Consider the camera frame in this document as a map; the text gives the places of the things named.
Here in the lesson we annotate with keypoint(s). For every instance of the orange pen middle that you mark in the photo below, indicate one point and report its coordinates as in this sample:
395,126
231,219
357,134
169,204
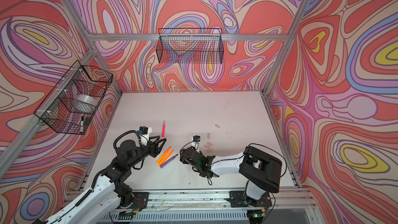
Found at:
166,157

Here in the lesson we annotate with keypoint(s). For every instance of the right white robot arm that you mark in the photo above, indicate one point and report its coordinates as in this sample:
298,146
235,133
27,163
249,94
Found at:
262,170

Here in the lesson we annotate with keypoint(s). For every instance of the black wire basket left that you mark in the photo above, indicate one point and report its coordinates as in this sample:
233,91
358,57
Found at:
78,93

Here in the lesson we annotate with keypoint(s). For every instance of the pink highlighter pen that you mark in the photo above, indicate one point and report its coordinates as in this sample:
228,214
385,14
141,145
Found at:
163,129

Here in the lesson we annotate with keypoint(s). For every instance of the aluminium front rail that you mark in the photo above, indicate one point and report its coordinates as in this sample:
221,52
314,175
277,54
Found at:
215,199

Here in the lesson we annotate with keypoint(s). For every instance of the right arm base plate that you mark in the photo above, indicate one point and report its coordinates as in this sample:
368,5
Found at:
240,199

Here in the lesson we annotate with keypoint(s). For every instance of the purple pen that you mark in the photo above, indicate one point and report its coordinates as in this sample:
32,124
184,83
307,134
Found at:
168,161

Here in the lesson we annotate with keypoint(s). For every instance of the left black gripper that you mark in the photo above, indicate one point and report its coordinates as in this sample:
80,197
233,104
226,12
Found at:
150,144

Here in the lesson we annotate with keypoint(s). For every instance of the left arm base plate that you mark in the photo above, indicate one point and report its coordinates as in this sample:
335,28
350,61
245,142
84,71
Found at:
136,201

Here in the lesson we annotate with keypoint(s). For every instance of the orange pen left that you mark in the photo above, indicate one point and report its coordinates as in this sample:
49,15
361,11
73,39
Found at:
162,156

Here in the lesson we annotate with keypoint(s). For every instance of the orange pen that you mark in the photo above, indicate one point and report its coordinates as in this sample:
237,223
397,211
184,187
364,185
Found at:
166,157
162,156

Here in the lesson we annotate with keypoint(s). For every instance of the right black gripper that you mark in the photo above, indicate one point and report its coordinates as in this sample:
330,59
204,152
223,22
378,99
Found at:
191,155

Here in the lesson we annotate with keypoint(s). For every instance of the black wire basket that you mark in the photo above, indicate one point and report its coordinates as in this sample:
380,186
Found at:
190,46
78,93

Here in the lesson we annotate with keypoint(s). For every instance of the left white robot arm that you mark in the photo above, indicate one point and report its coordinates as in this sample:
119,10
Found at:
108,189

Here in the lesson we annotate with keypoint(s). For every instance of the black wire basket back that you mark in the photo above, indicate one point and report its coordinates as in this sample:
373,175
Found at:
190,46

